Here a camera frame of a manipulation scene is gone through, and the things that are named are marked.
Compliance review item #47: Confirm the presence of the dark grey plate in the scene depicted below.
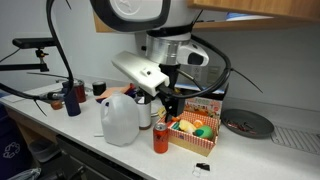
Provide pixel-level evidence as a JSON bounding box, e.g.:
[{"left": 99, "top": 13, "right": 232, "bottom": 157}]
[{"left": 220, "top": 108, "right": 276, "bottom": 140}]

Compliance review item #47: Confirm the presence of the green toy fruit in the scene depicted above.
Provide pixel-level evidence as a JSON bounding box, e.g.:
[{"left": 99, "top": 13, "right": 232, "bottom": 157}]
[{"left": 193, "top": 125, "right": 215, "bottom": 141}]

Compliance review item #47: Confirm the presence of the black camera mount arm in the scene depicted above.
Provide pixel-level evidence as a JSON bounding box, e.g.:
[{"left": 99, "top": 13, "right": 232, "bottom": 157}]
[{"left": 0, "top": 48, "right": 51, "bottom": 73}]

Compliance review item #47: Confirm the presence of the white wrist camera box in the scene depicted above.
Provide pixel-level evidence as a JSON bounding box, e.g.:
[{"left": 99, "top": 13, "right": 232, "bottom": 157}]
[{"left": 111, "top": 50, "right": 170, "bottom": 98}]

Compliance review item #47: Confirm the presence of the orange cloth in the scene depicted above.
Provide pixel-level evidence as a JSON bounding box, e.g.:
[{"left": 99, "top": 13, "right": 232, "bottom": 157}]
[{"left": 95, "top": 83, "right": 135, "bottom": 103}]

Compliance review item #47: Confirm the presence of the yellow toy food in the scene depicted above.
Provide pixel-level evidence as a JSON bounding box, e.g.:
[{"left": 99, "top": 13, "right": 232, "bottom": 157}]
[{"left": 178, "top": 119, "right": 198, "bottom": 135}]

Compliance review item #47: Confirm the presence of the red checkered cardboard box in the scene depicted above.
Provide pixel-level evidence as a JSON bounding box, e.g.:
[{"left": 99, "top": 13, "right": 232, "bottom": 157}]
[{"left": 157, "top": 106, "right": 221, "bottom": 158}]

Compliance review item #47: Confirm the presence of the thick black cable bundle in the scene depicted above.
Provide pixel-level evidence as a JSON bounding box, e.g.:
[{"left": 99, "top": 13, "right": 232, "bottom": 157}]
[{"left": 0, "top": 0, "right": 75, "bottom": 102}]

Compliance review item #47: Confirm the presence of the thin black camera cable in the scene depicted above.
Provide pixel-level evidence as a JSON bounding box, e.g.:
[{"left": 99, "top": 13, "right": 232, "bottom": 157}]
[{"left": 0, "top": 47, "right": 22, "bottom": 65}]

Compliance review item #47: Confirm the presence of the white tumbler with lid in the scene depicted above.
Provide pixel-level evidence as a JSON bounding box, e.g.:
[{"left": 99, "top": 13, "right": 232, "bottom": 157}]
[{"left": 134, "top": 94, "right": 153, "bottom": 131}]

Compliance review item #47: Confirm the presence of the flat grid mat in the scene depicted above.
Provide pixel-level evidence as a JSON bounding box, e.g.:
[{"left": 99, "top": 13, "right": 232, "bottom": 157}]
[{"left": 270, "top": 125, "right": 320, "bottom": 156}]

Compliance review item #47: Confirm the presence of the wooden overhead cabinet body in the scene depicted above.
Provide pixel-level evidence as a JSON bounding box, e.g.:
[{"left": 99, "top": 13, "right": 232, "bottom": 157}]
[{"left": 192, "top": 17, "right": 291, "bottom": 33}]

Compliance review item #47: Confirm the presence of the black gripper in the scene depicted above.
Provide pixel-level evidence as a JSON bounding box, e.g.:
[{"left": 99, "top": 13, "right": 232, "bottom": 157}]
[{"left": 156, "top": 63, "right": 186, "bottom": 123}]

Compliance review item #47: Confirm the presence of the black stereo camera bar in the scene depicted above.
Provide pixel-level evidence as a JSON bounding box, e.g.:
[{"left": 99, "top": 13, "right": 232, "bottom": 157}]
[{"left": 12, "top": 37, "right": 58, "bottom": 50}]

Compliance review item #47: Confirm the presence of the wooden cabinet door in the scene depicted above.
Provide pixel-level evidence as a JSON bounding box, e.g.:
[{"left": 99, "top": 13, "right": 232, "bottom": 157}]
[
  {"left": 186, "top": 0, "right": 320, "bottom": 23},
  {"left": 92, "top": 12, "right": 117, "bottom": 34}
]

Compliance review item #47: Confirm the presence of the navy water bottle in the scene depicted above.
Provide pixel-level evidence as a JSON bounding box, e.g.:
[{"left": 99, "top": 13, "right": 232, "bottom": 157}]
[{"left": 62, "top": 81, "right": 82, "bottom": 117}]

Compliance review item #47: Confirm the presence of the black mug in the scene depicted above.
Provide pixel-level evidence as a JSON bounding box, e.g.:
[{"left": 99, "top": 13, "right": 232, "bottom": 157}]
[{"left": 91, "top": 80, "right": 108, "bottom": 97}]

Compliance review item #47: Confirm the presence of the white round plate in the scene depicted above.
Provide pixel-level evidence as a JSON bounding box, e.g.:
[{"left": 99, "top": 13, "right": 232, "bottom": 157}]
[{"left": 151, "top": 102, "right": 165, "bottom": 118}]

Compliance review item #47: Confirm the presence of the red tumbler with lid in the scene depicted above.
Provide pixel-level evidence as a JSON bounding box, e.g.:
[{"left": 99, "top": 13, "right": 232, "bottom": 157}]
[{"left": 73, "top": 79, "right": 88, "bottom": 104}]

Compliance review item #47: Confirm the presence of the blue recycling bin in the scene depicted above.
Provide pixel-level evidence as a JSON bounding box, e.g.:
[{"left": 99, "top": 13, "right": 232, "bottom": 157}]
[{"left": 0, "top": 103, "right": 34, "bottom": 180}]

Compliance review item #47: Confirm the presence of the translucent plastic milk jug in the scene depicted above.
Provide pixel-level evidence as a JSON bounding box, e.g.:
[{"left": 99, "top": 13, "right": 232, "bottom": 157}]
[{"left": 100, "top": 91, "right": 141, "bottom": 147}]

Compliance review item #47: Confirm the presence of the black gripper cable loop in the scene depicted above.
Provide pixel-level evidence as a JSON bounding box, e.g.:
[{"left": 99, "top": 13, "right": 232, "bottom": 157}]
[{"left": 165, "top": 34, "right": 233, "bottom": 100}]

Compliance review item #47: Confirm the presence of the white wall outlet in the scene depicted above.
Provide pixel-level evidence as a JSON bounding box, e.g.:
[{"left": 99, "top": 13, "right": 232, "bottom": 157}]
[{"left": 190, "top": 65, "right": 204, "bottom": 83}]

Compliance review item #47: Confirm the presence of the grey plastic bin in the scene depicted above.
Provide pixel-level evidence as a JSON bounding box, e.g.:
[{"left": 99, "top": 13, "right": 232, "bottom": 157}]
[{"left": 27, "top": 136, "right": 63, "bottom": 164}]

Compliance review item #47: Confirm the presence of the orange toy fruit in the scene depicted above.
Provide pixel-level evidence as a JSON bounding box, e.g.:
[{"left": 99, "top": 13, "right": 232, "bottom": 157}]
[{"left": 192, "top": 118, "right": 205, "bottom": 130}]

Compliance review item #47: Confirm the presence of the black under-counter appliance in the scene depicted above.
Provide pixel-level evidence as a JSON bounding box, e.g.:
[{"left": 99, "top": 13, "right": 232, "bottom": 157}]
[{"left": 39, "top": 134, "right": 145, "bottom": 180}]

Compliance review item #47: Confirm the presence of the brown round ball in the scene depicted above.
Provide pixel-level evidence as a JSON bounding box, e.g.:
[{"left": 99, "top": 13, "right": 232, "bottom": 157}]
[{"left": 50, "top": 100, "right": 65, "bottom": 111}]

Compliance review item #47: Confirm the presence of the small black white clip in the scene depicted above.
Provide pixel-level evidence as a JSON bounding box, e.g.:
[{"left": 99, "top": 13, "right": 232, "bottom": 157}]
[{"left": 192, "top": 162, "right": 212, "bottom": 178}]

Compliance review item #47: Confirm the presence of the red soda can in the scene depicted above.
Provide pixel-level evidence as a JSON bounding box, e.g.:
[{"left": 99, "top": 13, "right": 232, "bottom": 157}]
[{"left": 152, "top": 122, "right": 170, "bottom": 155}]

